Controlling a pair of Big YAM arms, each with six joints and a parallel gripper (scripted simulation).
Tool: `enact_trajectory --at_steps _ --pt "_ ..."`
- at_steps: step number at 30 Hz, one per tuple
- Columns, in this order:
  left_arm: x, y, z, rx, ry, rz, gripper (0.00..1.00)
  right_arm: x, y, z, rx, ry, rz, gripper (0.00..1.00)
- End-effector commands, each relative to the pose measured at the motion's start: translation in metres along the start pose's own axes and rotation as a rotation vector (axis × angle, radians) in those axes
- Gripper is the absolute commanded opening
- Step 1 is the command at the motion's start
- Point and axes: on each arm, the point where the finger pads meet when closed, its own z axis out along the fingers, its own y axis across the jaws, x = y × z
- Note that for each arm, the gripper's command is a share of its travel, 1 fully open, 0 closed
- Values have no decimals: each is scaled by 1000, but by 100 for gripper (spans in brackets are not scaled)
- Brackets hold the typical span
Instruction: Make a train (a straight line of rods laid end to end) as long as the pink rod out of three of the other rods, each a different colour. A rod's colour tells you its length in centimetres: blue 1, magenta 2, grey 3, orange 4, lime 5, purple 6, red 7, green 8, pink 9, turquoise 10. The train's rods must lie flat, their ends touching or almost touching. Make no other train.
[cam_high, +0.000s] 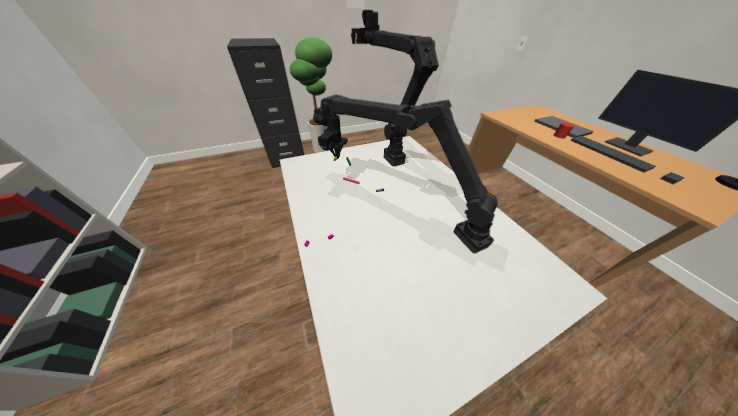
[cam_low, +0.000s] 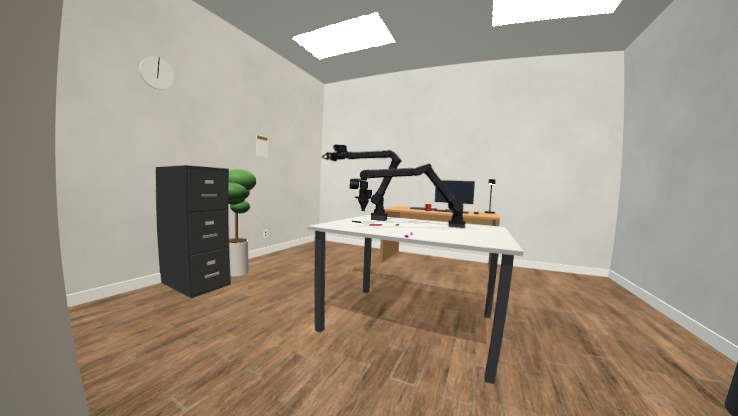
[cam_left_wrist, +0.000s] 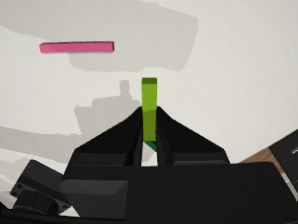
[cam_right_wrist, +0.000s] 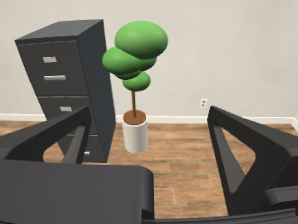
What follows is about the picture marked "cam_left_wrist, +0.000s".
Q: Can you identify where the pink rod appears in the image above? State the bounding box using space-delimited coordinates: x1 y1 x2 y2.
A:
39 41 115 53

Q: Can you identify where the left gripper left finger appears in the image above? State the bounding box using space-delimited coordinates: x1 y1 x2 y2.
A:
67 106 143 166

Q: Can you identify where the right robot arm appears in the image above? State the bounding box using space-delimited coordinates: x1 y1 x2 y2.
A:
10 175 72 215

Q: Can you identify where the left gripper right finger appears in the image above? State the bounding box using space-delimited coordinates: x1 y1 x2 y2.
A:
156 106 231 166

